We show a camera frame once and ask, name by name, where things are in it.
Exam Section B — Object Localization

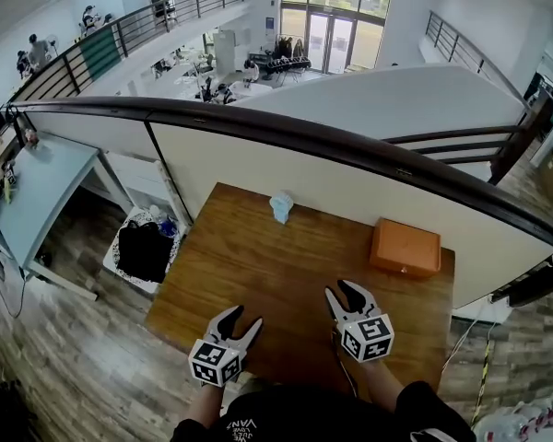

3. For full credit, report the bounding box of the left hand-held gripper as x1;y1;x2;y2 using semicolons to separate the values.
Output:
188;305;265;389

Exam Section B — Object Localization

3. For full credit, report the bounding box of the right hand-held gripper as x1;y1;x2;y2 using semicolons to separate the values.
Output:
324;279;396;365

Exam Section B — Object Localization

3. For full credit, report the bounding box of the person's left forearm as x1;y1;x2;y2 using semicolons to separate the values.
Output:
182;381;229;432

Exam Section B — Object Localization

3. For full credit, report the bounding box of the person's right forearm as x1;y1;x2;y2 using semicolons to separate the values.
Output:
361;359;409;405

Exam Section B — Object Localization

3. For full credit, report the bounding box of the orange box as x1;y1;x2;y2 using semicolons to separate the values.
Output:
368;216;443;282

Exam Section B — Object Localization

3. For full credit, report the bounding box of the person's black shirt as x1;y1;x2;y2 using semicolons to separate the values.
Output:
170;380;478;442

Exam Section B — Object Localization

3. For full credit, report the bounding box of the white partition panel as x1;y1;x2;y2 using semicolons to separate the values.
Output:
23;108;553;310

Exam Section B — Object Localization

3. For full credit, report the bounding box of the white speckled stool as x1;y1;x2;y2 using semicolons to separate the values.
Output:
101;205;185;295

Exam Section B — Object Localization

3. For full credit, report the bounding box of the black bag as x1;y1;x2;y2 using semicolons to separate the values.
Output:
115;220;177;285

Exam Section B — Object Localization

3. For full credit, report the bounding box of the clear water bottle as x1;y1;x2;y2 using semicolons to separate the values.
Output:
156;214;179;238

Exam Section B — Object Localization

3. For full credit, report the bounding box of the dark wooden handrail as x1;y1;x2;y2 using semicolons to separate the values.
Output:
6;95;553;250

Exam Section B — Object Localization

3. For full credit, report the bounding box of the clear plastic bag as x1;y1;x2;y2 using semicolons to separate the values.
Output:
472;388;553;442

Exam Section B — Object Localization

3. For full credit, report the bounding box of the light blue desk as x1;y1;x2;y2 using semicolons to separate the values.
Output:
0;130;135;301

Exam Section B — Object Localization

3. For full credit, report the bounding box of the glass entrance door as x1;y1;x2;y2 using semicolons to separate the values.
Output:
306;11;357;75

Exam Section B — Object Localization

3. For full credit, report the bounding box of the black metal stair railing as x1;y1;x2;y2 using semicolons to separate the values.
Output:
424;9;532;110

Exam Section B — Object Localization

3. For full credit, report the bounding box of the green banner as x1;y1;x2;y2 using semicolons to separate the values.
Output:
79;29;123;78

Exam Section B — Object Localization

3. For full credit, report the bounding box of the black metal balcony railing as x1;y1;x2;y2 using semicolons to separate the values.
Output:
6;0;246;105

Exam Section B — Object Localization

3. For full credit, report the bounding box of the white cable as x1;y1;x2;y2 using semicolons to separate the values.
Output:
441;297;495;373

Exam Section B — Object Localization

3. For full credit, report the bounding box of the yellow black cable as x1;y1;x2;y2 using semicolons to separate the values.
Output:
468;327;495;430

